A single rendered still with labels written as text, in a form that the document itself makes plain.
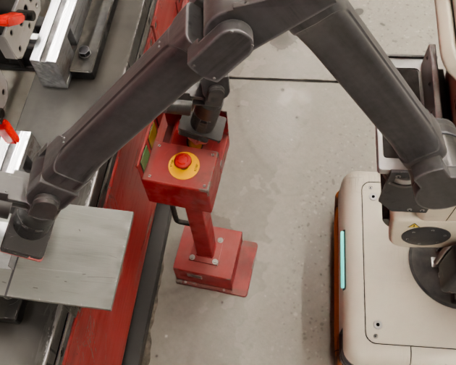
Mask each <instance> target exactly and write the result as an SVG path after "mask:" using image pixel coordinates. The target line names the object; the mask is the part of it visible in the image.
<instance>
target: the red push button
mask: <svg viewBox="0 0 456 365"><path fill-rule="evenodd" d="M191 163H192V159H191V157H190V155H189V154H186V153H181V154H177V155H176V157H175V159H174V164H175V166H176V167H178V168H180V169H187V168H188V167H189V166H190V165H191Z"/></svg>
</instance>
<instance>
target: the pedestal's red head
mask: <svg viewBox="0 0 456 365"><path fill-rule="evenodd" d="M181 116H182V115H180V114H167V113H165V117H166V122H167V125H168V126H167V129H166V132H165V135H164V139H163V142H159V141H154V144H153V148H152V150H151V148H150V145H149V142H148V136H149V132H150V129H151V125H152V124H153V121H154V122H155V125H156V129H157V132H158V130H159V127H158V125H157V121H156V119H155V120H153V121H152V122H151V123H150V124H149V126H148V130H147V133H146V135H145V139H144V141H143V145H142V148H141V150H140V154H139V157H138V160H137V163H136V165H135V167H136V168H137V169H138V171H139V174H140V177H141V181H142V184H143V187H144V189H145V192H146V194H147V197H148V200H149V201H151V202H155V203H160V204H166V205H171V206H178V207H182V208H186V209H194V210H198V211H204V212H209V213H211V212H212V211H213V207H214V202H215V199H216V194H217V191H218V188H219V183H220V179H221V174H222V172H223V168H224V163H225V160H226V157H227V152H228V149H229V129H228V119H227V121H226V124H225V127H224V132H223V135H222V138H221V141H220V143H218V142H217V141H214V140H210V139H208V142H207V144H203V147H202V149H201V148H193V147H189V146H187V144H186V140H187V137H185V136H183V135H179V133H178V126H179V123H180V120H181ZM219 116H222V117H226V118H227V111H225V110H221V112H220V114H219ZM146 144H147V147H148V150H149V153H150V156H149V159H148V163H147V165H146V168H145V171H144V174H143V171H142V168H141V165H140V160H141V156H142V153H143V149H144V147H145V145H146ZM180 152H189V153H192V154H194V155H195V156H196V157H197V158H198V160H199V162H200V168H199V170H198V172H197V174H196V175H195V176H193V177H191V178H190V179H187V180H179V179H177V178H175V177H173V176H172V175H171V174H170V172H169V168H168V166H169V161H170V159H171V158H172V157H173V156H174V155H175V154H178V153H180Z"/></svg>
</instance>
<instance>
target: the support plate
mask: <svg viewBox="0 0 456 365"><path fill-rule="evenodd" d="M133 217H134V212H133V211H122V210H116V209H104V208H97V207H90V206H78V205H72V204H70V205H68V206H67V207H66V208H64V209H62V210H61V211H60V212H59V214H58V216H57V218H56V219H55V222H54V226H53V230H52V232H51V237H50V239H49V241H48V245H47V247H46V252H45V255H44V257H43V260H42V261H41V262H37V261H33V260H29V259H24V258H21V257H19V258H18V261H17V265H16V267H15V270H14V274H13V277H12V281H11V283H10V286H9V290H8V293H7V296H5V295H4V294H5V292H6V289H7V285H8V282H9V278H10V276H11V273H12V270H11V269H0V297H6V298H16V299H22V300H28V301H38V302H44V303H55V304H61V305H66V306H76V307H83V308H88V309H99V310H104V311H111V310H112V307H113V304H114V298H115V295H116V291H117V286H118V282H119V276H120V273H121V270H122V264H123V261H124V255H125V251H126V248H127V242H128V239H129V236H130V230H131V226H132V221H133Z"/></svg>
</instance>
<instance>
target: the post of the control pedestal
mask: <svg viewBox="0 0 456 365"><path fill-rule="evenodd" d="M185 210H186V213H187V218H188V222H189V224H190V229H191V233H192V236H193V241H194V244H195V249H196V252H197V254H198V255H201V256H209V257H212V256H213V254H214V249H215V245H216V241H215V236H214V228H213V223H212V218H211V213H209V212H204V211H198V210H194V209H186V208H185Z"/></svg>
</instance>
